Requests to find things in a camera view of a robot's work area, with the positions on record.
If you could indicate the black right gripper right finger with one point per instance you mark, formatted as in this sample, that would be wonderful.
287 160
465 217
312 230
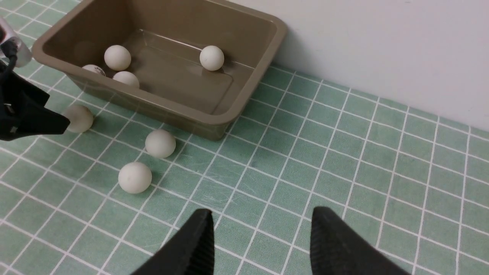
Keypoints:
336 249

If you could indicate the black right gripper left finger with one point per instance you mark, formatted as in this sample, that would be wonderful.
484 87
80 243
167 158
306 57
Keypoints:
190 251

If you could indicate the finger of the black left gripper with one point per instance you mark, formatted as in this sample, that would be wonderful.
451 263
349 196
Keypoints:
23 112

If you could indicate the white ball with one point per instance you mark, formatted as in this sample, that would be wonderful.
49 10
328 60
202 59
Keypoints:
117 58
212 58
80 117
134 177
127 78
160 144

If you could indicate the white ball logo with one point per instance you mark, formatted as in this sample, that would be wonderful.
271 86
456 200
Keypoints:
94 69

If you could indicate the green checked tablecloth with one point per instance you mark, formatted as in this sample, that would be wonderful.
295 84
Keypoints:
413 184

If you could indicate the olive brown plastic bin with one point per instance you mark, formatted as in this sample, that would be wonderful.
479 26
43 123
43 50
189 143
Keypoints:
165 39

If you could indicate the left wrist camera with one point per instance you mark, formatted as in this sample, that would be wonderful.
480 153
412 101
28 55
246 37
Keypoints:
12 46

